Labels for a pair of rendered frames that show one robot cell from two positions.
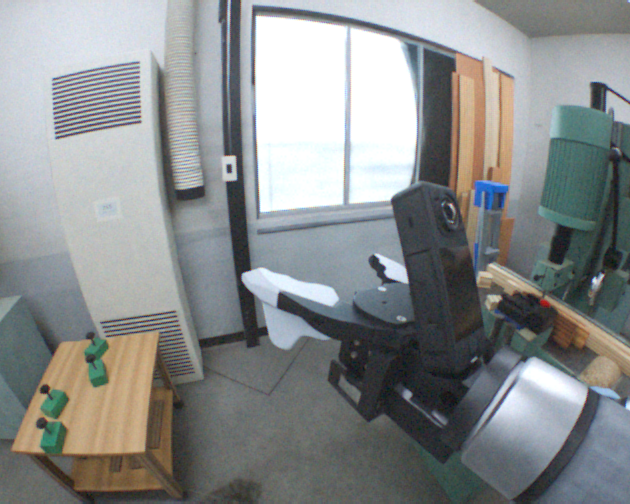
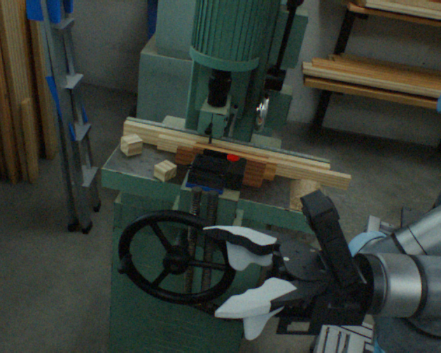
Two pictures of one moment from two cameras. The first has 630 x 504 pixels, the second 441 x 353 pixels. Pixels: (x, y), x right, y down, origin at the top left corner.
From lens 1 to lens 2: 46 cm
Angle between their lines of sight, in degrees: 59
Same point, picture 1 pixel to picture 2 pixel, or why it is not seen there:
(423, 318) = (339, 266)
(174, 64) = not seen: outside the picture
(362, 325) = (318, 287)
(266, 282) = (255, 303)
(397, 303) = (306, 262)
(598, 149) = not seen: outside the picture
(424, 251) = (337, 237)
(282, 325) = (258, 322)
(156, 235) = not seen: outside the picture
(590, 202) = (256, 39)
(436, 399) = (346, 297)
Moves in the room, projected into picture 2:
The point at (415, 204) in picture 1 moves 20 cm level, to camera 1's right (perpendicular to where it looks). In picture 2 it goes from (330, 217) to (371, 144)
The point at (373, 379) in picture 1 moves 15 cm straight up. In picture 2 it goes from (320, 309) to (363, 203)
